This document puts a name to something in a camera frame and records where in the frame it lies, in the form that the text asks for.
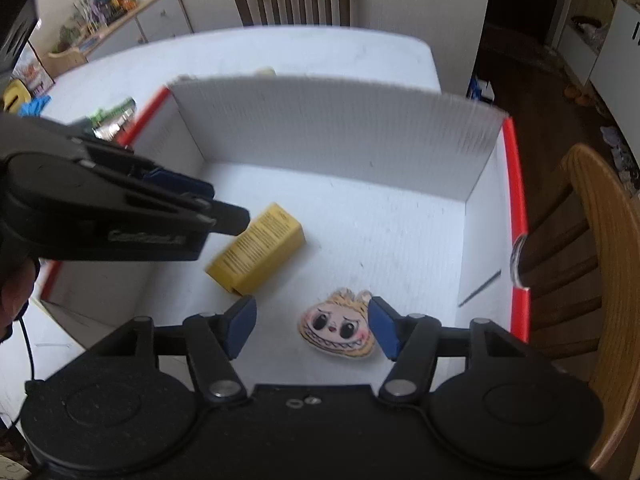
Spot person left hand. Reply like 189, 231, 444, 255
0, 259, 40, 342

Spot white wall cabinets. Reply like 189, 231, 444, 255
554, 0, 639, 136

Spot yellow small box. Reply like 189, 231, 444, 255
206, 203, 306, 296

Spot wooden chair beside box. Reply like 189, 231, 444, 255
518, 144, 639, 474

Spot red snack bag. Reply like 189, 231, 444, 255
13, 42, 54, 96

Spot white sideboard cabinet wooden top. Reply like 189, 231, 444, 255
41, 0, 194, 78

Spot yellow tissue box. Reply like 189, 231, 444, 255
1, 79, 32, 114

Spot blue cloth glove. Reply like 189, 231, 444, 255
17, 96, 51, 117

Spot red and white cardboard box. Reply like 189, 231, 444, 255
39, 74, 532, 391

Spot cartoon face plush keychain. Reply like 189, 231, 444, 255
297, 288, 376, 359

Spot green white sachet with tassel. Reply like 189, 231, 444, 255
89, 98, 137, 140

